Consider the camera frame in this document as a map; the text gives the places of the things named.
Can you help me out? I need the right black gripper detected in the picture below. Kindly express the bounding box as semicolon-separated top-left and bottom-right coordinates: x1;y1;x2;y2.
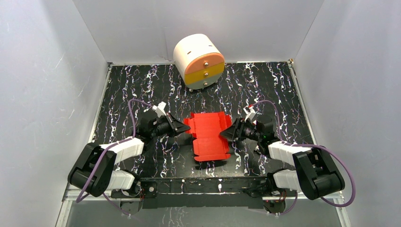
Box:
219;117;262;141

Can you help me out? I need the red paper box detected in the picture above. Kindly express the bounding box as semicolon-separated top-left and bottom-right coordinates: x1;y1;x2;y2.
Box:
184;112;232;162

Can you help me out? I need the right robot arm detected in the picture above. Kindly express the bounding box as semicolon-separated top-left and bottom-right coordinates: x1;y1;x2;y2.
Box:
220;116;345;200

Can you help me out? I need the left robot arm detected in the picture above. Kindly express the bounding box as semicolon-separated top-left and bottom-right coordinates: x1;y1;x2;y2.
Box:
67;113;190;201

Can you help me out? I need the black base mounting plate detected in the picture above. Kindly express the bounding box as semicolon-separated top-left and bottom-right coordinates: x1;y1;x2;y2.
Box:
111;176;286;214

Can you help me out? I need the round three-drawer cabinet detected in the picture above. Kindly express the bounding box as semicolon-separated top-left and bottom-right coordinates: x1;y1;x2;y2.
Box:
173;34;225;90

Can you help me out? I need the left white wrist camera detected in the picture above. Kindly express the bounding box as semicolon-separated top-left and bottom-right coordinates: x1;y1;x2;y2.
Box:
152;101;166;117

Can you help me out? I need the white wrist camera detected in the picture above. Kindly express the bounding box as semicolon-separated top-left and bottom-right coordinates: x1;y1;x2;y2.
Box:
152;101;166;117
243;105;256;122

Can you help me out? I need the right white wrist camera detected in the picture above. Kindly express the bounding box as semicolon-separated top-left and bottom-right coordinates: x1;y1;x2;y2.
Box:
243;105;256;122

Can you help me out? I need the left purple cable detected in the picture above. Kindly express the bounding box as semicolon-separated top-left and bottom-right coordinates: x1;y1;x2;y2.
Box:
75;98;157;217

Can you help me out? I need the purple cable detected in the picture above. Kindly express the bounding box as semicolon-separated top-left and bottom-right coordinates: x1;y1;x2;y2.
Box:
75;98;157;217
250;100;357;217

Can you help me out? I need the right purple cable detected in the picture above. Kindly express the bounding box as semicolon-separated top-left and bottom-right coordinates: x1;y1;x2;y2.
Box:
250;100;357;217

